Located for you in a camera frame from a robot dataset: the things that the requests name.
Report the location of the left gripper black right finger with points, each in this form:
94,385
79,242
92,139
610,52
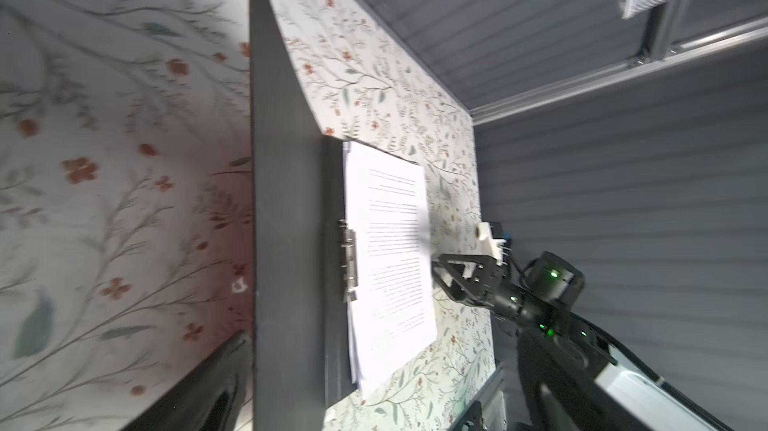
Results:
559,380

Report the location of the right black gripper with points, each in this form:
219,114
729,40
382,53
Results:
536,296

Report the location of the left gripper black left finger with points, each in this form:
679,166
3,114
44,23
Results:
209,398

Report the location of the printed paper sheet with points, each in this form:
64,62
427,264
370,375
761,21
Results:
391,308

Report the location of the red folder black inside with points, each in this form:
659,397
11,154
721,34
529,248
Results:
289,370

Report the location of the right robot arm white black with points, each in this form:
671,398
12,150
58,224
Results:
657,403

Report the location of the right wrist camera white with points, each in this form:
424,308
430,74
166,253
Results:
493,241

